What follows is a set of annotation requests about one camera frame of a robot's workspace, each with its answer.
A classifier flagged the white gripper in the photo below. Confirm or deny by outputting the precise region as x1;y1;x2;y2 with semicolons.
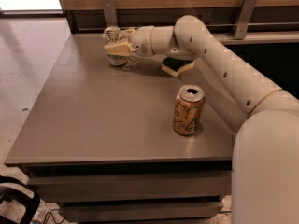
104;26;154;57

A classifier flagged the white green 7up can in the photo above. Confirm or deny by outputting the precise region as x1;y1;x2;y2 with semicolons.
103;26;128;67

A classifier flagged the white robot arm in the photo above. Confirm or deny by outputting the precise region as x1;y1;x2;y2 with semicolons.
104;15;299;224

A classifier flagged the gold orange soda can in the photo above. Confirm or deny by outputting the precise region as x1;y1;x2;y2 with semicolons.
172;84;205;135

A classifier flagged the green yellow sponge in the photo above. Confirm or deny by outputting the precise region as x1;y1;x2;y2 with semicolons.
162;57;194;77

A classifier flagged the grey drawer cabinet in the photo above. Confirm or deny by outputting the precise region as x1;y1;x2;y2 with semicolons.
6;35;246;224

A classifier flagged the black chair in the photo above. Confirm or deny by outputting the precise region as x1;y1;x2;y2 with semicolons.
0;176;40;224

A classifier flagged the left metal wall bracket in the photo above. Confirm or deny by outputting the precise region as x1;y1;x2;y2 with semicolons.
102;0;118;27

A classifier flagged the metal wall bracket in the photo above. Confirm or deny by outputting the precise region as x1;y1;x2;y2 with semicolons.
102;0;118;27
232;0;258;40

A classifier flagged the right metal wall bracket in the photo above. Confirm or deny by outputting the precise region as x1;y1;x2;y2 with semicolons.
232;0;258;40

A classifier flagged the black cable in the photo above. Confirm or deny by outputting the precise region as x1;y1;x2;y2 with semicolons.
41;208;66;224

